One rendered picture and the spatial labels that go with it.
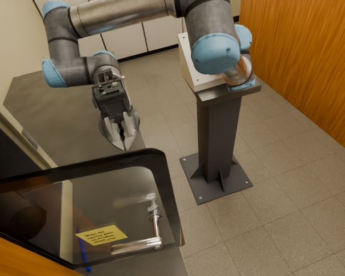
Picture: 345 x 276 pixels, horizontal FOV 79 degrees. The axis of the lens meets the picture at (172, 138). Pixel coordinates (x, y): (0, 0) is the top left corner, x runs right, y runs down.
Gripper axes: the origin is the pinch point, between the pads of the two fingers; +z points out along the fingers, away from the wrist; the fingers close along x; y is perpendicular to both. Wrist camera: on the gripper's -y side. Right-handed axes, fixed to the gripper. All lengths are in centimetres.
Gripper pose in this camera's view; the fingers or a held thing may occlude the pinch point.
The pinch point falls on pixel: (125, 147)
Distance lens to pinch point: 42.9
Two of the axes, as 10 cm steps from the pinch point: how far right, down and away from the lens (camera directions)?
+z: 3.1, 6.8, -6.7
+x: 9.4, -3.1, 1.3
